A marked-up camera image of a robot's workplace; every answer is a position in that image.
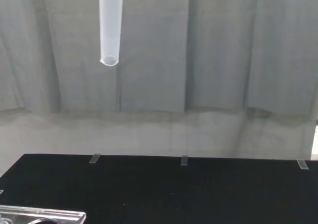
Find grey backdrop curtain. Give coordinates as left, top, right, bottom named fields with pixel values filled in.
left=0, top=0, right=318, bottom=130

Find clear acrylic funnel stand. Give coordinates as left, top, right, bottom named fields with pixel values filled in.
left=0, top=205, right=87, bottom=224

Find black bench cloth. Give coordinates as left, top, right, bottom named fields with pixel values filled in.
left=0, top=153, right=318, bottom=224

